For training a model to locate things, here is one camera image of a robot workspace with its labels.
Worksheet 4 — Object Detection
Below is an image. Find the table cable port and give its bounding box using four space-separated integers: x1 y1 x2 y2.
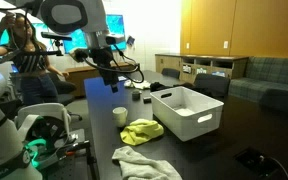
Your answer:
234 147 279 178

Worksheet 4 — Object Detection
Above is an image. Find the black camera on stand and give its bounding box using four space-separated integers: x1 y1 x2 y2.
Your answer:
14 32 72 56

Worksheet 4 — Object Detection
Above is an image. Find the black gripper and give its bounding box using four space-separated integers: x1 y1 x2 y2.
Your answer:
91 47 118 93

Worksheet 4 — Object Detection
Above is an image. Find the green plaid sofa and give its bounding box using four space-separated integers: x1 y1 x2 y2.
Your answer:
229 56 288 113

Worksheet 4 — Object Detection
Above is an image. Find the wooden low cabinet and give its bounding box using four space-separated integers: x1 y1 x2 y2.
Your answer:
155 53 248 83

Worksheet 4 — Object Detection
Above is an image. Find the small dark cylinder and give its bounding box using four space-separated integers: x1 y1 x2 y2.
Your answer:
132 90 141 101

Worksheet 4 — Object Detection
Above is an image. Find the yellow towel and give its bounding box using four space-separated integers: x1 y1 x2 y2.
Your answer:
120 119 164 146

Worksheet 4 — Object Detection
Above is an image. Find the white mug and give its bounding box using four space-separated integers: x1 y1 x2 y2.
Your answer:
112 107 128 127

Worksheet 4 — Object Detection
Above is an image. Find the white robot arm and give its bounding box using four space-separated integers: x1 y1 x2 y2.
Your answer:
0 0 122 180

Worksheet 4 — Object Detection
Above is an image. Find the black office chair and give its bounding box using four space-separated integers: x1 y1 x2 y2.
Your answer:
194 73 230 97

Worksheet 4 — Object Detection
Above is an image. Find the white towel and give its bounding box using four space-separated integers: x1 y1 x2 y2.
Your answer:
112 146 183 180

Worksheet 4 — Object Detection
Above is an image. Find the wall display screen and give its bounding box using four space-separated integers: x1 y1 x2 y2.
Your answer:
0 14 125 54

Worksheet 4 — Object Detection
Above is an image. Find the small black box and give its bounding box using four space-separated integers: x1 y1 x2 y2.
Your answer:
143 97 151 104

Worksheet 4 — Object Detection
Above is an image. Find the person in striped top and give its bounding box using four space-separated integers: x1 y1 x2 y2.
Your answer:
0 13 69 106

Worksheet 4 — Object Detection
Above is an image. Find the white plastic basket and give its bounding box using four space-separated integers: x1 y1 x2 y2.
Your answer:
151 87 224 142

